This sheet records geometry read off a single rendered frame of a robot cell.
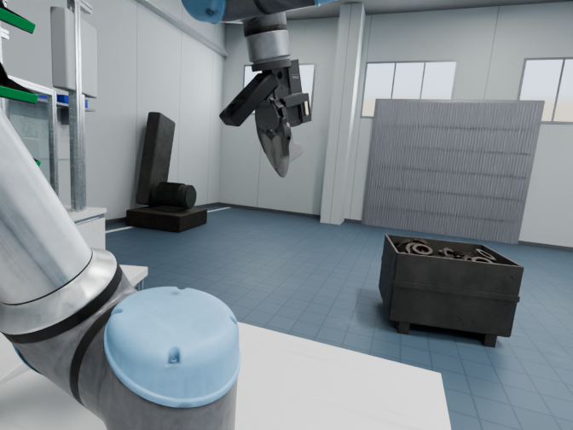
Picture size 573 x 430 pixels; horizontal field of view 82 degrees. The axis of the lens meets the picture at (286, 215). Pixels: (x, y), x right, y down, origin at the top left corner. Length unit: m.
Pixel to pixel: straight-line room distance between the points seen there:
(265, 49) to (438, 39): 7.70
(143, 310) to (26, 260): 0.11
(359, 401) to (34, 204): 0.55
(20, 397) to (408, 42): 8.08
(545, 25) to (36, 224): 8.50
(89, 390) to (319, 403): 0.39
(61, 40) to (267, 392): 2.12
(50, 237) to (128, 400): 0.15
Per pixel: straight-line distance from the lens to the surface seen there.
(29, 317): 0.38
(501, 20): 8.46
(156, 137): 6.41
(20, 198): 0.34
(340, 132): 7.38
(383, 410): 0.66
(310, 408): 0.63
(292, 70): 0.65
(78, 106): 2.36
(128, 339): 0.30
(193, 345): 0.30
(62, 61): 2.35
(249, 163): 8.63
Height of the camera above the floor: 1.25
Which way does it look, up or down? 9 degrees down
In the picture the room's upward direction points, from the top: 4 degrees clockwise
